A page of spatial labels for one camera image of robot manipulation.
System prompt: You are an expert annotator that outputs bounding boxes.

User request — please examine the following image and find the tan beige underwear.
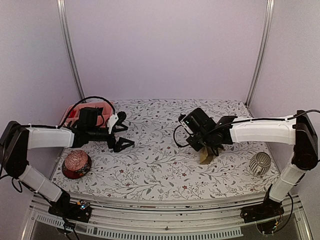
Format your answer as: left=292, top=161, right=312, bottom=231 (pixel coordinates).
left=199, top=146, right=219, bottom=165

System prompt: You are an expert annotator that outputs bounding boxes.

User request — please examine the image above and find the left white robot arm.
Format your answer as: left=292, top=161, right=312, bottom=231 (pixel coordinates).
left=0, top=107, right=135, bottom=217

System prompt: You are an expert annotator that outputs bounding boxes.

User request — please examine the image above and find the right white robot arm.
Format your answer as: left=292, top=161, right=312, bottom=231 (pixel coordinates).
left=178, top=107, right=319, bottom=218

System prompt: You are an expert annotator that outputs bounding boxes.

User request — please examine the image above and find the pink divided organizer box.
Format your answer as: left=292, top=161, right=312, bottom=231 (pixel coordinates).
left=63, top=101, right=113, bottom=128

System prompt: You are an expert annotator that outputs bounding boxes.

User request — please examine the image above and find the floral patterned table cloth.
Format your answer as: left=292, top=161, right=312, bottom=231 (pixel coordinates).
left=52, top=99, right=279, bottom=201

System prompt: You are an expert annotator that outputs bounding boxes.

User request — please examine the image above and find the red rolled cloth in box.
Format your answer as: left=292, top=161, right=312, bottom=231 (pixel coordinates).
left=68, top=109, right=77, bottom=118

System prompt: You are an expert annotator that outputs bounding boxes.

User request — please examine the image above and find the red patterned bowl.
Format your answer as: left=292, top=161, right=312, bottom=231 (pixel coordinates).
left=62, top=150, right=92, bottom=180

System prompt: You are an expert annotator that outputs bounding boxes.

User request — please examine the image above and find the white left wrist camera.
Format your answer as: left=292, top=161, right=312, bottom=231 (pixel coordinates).
left=106, top=113, right=119, bottom=135

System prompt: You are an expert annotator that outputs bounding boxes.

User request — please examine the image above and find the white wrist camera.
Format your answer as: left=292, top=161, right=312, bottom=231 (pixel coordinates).
left=106, top=113, right=119, bottom=135
left=178, top=114, right=188, bottom=128

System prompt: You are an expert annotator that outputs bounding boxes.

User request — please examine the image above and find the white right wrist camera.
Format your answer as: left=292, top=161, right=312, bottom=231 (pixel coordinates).
left=178, top=114, right=188, bottom=128

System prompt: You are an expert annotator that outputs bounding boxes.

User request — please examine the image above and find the striped metal wire cup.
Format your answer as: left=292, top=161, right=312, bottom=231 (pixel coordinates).
left=249, top=152, right=272, bottom=177

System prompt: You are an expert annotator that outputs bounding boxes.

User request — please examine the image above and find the aluminium front rail frame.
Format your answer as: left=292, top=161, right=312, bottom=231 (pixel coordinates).
left=21, top=193, right=315, bottom=240

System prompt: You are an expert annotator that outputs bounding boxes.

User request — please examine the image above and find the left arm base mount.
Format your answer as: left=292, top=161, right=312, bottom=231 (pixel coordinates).
left=48, top=191, right=93, bottom=223

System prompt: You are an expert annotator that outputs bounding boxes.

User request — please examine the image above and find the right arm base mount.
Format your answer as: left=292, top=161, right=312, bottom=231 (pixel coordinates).
left=240, top=188, right=285, bottom=223

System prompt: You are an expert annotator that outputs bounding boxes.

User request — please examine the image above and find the left aluminium corner post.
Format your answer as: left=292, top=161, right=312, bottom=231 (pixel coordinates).
left=56, top=0, right=85, bottom=99

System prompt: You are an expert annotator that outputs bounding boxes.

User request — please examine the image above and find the aluminium corner post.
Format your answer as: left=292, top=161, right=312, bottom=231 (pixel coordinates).
left=56, top=0, right=85, bottom=99
left=245, top=0, right=275, bottom=109

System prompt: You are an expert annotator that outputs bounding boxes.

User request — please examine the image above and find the right aluminium corner post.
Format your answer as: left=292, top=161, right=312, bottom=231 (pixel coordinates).
left=245, top=0, right=275, bottom=109

